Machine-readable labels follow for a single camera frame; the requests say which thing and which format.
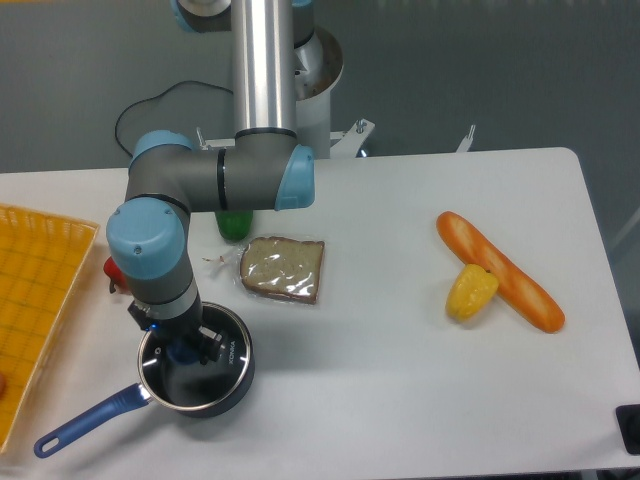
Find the yellow woven basket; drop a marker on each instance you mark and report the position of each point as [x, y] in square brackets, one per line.
[42, 256]

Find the orange baguette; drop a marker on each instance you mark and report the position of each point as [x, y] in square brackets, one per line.
[516, 288]

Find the yellow bell pepper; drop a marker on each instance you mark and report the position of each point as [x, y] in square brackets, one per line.
[472, 290]

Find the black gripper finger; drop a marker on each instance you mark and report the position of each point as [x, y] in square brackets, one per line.
[212, 345]

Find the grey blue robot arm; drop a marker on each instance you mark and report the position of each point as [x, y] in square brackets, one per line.
[168, 180]

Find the wrapped brown bread slice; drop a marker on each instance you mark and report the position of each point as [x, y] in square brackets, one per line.
[275, 267]

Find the white table bracket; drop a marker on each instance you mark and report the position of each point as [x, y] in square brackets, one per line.
[467, 141]

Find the blue saucepan with handle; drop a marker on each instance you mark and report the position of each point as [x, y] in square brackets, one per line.
[128, 399]

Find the glass lid blue knob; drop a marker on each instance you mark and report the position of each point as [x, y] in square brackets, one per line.
[200, 387]

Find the red bell pepper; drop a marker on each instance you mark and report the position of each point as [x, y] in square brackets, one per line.
[117, 280]

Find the green bell pepper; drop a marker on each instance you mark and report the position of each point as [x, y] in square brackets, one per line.
[234, 226]

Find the black device at edge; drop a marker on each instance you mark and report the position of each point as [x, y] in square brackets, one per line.
[628, 417]

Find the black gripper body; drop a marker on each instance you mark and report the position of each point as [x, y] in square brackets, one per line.
[176, 329]

